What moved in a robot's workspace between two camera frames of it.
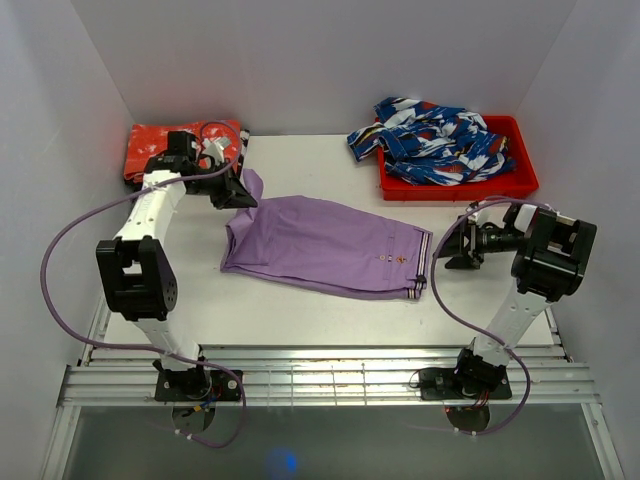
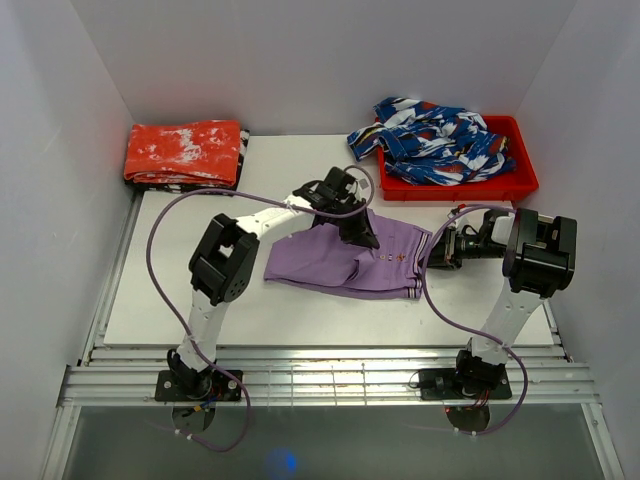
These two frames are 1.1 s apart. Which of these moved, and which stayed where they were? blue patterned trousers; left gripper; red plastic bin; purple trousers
Moved: left gripper
Stayed: purple trousers; red plastic bin; blue patterned trousers
